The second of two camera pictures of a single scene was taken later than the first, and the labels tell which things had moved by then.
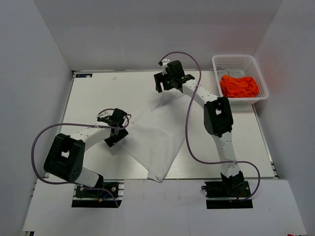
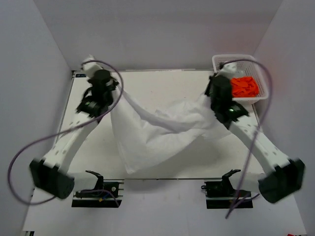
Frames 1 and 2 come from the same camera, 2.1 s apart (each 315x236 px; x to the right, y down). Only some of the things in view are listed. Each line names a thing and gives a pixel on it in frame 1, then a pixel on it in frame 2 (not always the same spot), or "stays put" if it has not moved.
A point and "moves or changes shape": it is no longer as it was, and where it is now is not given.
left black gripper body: (121, 134) to (110, 98)
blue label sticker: (83, 75) stays put
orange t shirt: (239, 87) stays put
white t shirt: (155, 137) moves or changes shape
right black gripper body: (166, 78) to (207, 92)
